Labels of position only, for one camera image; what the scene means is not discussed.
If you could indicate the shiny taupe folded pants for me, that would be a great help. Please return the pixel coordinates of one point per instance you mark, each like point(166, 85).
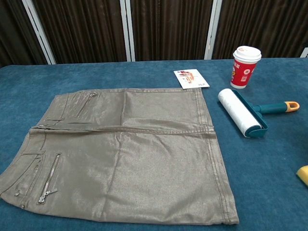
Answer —
point(134, 156)

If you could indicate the white card red print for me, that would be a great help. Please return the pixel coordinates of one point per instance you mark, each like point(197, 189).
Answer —
point(191, 78)

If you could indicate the brown curtain folding screen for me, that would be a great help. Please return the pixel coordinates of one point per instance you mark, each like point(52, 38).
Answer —
point(168, 29)

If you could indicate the red paper cup white lid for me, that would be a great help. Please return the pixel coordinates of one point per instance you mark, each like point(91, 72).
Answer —
point(243, 72)

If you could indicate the blue velvet table cloth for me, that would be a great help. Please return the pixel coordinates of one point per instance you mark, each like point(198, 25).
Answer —
point(264, 168)

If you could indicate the yellow sponge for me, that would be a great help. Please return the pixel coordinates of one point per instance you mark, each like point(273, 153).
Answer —
point(303, 174)

